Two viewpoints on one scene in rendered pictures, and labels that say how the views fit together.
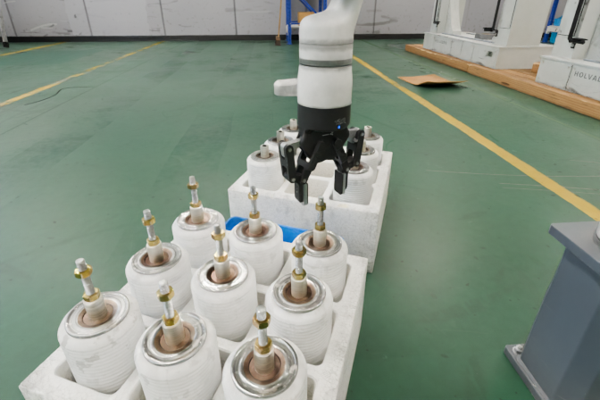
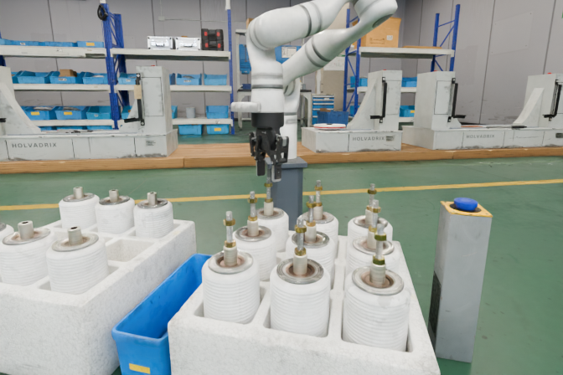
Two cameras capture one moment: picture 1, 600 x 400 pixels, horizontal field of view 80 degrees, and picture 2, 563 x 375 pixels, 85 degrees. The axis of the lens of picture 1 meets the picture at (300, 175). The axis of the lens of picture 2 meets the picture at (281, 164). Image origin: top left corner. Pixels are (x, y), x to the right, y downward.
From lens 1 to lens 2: 85 cm
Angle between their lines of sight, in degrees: 89
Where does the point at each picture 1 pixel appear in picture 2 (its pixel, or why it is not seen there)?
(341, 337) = not seen: hidden behind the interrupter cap
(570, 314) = (290, 192)
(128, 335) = not seen: hidden behind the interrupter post
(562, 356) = (294, 212)
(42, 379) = (423, 356)
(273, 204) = (133, 277)
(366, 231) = (192, 243)
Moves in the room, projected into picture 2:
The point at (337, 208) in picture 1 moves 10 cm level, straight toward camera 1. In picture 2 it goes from (176, 237) to (214, 238)
